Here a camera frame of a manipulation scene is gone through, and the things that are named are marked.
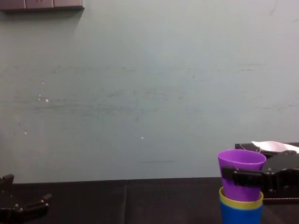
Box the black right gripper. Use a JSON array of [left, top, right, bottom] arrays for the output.
[[221, 150, 299, 195]]

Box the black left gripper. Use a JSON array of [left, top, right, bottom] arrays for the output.
[[0, 174, 53, 224]]

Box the purple plastic cup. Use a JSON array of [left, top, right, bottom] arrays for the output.
[[217, 149, 267, 202]]

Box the white crumpled sheet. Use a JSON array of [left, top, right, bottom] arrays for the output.
[[251, 140, 299, 154]]

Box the black box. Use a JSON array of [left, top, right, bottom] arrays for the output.
[[235, 142, 299, 199]]

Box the dark brown stitched strip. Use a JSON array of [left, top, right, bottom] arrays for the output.
[[262, 197, 299, 205]]

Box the yellow plastic cup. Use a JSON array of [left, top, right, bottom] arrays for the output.
[[219, 186, 264, 210]]

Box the blue plastic cup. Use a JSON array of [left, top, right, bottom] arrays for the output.
[[219, 197, 263, 224]]

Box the black table cloth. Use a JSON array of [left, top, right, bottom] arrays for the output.
[[0, 176, 299, 224]]

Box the pale wall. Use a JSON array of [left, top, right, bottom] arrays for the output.
[[0, 0, 299, 185]]

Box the dark wall panel with plates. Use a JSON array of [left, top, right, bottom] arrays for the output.
[[0, 0, 85, 12]]

